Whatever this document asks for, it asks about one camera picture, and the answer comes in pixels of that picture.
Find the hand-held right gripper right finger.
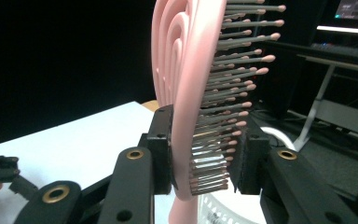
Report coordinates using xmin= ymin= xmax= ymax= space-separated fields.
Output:
xmin=228 ymin=115 xmax=272 ymax=196

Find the pale blue table mat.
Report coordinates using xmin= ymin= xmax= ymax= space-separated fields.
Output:
xmin=0 ymin=100 xmax=264 ymax=224

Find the pink hairbrush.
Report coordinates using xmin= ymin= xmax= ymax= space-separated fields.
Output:
xmin=150 ymin=0 xmax=287 ymax=224

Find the computer monitor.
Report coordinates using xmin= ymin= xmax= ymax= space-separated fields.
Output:
xmin=316 ymin=0 xmax=358 ymax=35

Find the white plastic basket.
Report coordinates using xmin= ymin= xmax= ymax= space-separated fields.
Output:
xmin=197 ymin=125 xmax=297 ymax=224

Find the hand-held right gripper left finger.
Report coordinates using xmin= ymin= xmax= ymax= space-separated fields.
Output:
xmin=137 ymin=105 xmax=177 ymax=196

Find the white metal stand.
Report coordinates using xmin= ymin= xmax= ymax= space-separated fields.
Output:
xmin=293 ymin=54 xmax=358 ymax=154

